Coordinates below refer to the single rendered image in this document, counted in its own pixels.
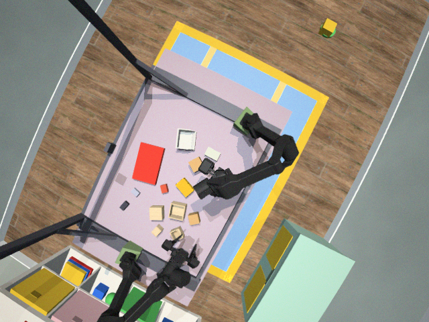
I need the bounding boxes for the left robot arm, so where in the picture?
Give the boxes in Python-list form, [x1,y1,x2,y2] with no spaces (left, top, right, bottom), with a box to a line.
[193,113,299,200]

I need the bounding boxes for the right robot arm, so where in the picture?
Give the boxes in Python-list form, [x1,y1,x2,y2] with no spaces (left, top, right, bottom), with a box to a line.
[97,248,191,322]

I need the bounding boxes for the yellow rectangular block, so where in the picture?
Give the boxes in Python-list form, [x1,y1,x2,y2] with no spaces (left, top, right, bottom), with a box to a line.
[176,178,194,197]

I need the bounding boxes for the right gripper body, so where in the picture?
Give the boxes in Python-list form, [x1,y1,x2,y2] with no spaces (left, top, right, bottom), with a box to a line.
[162,239,200,269]

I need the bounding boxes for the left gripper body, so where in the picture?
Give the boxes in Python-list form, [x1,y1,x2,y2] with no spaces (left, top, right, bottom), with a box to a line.
[198,158,222,175]

